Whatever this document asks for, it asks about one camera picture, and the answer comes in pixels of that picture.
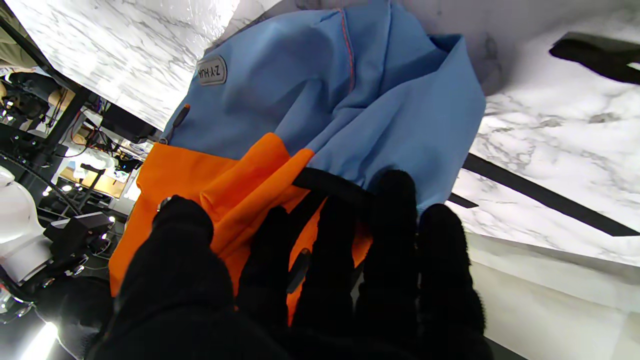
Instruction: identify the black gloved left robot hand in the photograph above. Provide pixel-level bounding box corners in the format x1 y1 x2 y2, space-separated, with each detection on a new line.
92 170 493 360

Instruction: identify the cream sofa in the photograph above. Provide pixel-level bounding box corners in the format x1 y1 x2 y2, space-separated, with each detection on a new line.
465 235 640 360

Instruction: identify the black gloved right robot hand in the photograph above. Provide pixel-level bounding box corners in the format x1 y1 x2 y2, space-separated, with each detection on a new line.
35 277 116 346

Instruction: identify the orange and blue backpack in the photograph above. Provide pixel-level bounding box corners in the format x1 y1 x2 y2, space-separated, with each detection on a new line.
107 0 640 326

